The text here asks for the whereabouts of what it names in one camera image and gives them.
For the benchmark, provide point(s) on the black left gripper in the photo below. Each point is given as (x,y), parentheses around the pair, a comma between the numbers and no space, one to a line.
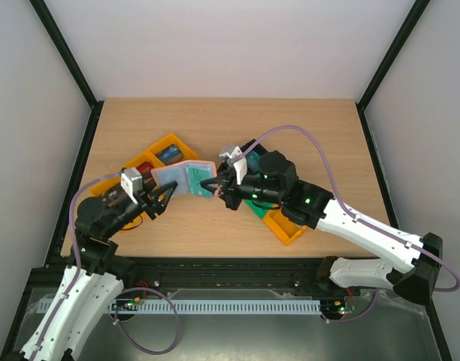
(160,205)

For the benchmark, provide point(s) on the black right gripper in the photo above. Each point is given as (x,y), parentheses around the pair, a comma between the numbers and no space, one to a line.
(230,190)

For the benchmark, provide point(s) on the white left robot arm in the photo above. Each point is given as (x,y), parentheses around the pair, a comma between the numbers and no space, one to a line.
(95,275)

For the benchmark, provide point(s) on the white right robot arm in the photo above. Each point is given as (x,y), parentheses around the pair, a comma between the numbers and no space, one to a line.
(403,262)

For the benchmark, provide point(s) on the red card stack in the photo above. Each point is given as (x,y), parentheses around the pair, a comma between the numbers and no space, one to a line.
(145,169)

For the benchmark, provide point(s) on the teal card stack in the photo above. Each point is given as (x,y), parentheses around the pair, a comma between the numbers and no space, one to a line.
(253,158)

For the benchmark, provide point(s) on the black card stack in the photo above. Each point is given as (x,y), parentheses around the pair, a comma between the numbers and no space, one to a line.
(115,197)

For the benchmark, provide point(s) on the blue card stack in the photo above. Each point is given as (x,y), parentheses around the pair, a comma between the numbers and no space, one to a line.
(170,155)

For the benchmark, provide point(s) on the black storage bin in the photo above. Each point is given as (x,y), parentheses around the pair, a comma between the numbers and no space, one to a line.
(246,148)

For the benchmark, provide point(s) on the green storage bin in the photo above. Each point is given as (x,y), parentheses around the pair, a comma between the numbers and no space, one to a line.
(260,208)

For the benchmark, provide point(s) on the yellow single storage bin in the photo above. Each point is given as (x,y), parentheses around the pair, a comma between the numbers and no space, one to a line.
(285,230)

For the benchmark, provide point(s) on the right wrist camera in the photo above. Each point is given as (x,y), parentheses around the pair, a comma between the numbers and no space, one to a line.
(233,156)

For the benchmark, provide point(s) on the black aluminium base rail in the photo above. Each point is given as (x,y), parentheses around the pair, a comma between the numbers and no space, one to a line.
(303,276)

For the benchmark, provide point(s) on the white slotted cable duct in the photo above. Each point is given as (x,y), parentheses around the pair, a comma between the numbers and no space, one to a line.
(225,307)

